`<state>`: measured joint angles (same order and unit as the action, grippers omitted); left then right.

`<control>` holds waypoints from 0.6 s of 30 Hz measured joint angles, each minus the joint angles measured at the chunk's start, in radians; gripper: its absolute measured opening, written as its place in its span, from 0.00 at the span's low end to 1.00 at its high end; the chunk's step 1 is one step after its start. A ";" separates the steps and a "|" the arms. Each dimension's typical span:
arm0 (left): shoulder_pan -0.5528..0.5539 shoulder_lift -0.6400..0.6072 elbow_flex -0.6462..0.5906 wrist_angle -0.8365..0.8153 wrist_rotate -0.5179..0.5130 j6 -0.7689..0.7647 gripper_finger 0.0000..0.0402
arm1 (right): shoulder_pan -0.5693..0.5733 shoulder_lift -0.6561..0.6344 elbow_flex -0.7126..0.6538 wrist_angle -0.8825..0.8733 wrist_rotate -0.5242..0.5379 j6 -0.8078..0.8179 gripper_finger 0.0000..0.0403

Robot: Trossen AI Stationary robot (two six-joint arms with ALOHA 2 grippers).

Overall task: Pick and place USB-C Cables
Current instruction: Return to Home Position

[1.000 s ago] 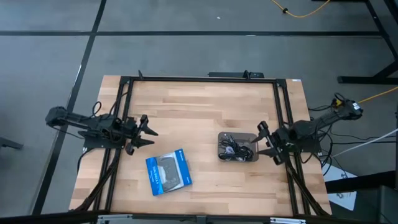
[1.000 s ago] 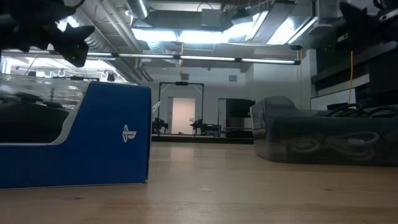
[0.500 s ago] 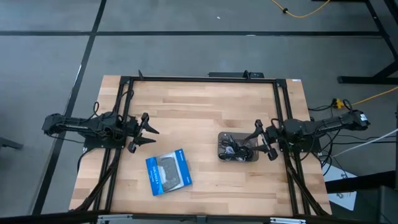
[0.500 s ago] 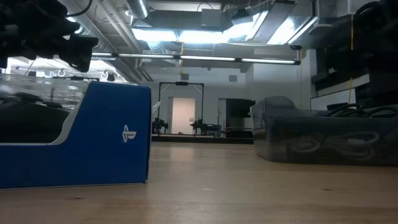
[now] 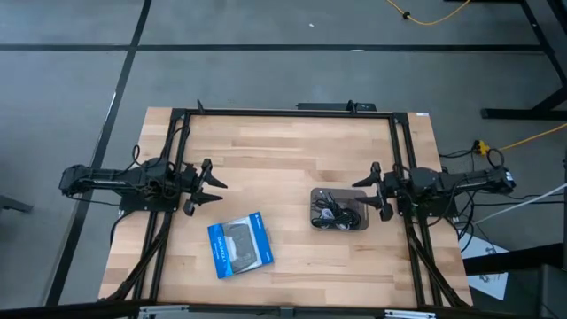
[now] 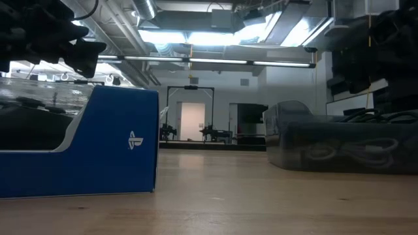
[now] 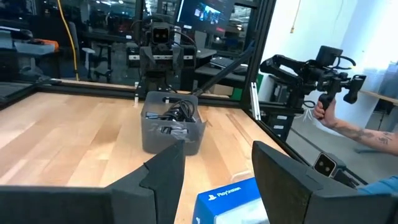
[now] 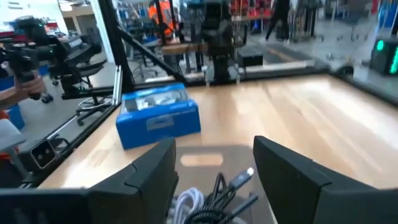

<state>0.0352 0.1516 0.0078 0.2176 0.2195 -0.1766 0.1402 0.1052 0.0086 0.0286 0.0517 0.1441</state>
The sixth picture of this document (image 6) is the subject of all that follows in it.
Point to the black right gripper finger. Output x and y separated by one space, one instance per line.
357 80
338 70

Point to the blue game controller box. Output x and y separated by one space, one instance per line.
107 140

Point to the translucent grey plastic bin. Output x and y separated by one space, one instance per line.
343 143

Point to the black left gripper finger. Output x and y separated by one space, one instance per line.
65 34
85 57

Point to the long ceiling light bar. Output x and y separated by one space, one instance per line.
215 61

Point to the black background robot frame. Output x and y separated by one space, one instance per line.
191 114

